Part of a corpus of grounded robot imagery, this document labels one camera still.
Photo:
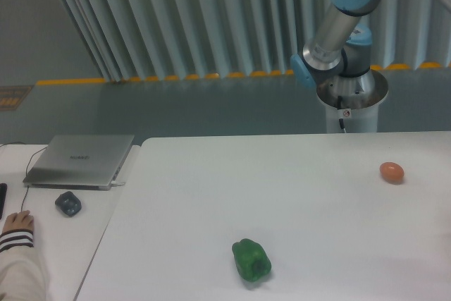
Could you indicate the black phone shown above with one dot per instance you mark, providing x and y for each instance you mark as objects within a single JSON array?
[{"x": 3, "y": 192}]

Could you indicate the green bell pepper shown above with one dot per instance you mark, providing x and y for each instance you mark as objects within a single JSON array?
[{"x": 251, "y": 260}]

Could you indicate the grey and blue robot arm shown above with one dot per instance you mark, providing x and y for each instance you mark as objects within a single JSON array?
[{"x": 324, "y": 56}]

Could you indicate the white striped sleeve forearm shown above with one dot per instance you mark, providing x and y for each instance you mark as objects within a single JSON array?
[{"x": 22, "y": 276}]

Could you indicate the person's hand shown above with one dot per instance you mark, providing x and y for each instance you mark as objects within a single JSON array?
[{"x": 21, "y": 221}]

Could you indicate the brown egg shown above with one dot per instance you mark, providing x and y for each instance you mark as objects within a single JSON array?
[{"x": 391, "y": 172}]

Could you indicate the dark grey small tray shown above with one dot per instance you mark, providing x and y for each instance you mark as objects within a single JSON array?
[{"x": 68, "y": 204}]

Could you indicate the silver closed laptop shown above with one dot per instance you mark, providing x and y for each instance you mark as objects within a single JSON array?
[{"x": 85, "y": 162}]

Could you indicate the white usb plug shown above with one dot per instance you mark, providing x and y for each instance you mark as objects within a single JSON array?
[{"x": 117, "y": 184}]

